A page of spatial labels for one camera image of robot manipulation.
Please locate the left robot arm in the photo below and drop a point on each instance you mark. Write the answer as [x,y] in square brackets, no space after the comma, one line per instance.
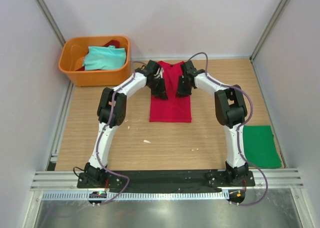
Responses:
[111,114]

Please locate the teal t-shirt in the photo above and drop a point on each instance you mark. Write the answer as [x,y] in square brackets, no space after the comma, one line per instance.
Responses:
[104,58]

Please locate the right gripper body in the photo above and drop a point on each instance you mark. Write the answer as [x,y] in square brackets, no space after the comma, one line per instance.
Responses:
[183,83]

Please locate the orange plastic bin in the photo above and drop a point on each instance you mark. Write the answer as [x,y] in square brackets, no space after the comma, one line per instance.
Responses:
[78,47]

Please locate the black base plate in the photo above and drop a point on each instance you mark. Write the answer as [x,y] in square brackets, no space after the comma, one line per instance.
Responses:
[163,182]

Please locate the slotted cable duct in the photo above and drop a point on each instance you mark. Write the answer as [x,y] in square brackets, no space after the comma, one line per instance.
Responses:
[102,196]

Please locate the aluminium frame rail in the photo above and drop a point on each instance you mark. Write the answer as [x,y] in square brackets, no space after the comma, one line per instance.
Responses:
[67,180]

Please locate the dark red garment in bin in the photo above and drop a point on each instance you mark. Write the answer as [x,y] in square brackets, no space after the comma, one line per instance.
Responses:
[113,44]

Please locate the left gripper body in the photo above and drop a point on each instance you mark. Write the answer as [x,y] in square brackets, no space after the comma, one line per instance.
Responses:
[157,83]

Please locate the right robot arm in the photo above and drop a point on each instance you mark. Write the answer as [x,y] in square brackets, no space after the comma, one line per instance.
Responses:
[230,112]

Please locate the red t-shirt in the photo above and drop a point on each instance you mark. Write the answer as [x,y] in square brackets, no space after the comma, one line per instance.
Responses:
[174,109]

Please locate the folded green t-shirt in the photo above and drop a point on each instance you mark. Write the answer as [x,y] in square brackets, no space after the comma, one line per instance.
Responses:
[259,146]

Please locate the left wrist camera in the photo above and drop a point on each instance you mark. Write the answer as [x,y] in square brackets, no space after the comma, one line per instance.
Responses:
[153,70]

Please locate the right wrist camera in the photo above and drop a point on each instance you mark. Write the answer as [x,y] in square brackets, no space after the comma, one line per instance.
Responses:
[189,70]

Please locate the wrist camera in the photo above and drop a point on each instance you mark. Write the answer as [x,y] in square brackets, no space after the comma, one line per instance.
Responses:
[189,70]
[153,70]

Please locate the orange garment in bin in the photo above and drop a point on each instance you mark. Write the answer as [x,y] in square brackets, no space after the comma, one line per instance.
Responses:
[79,64]

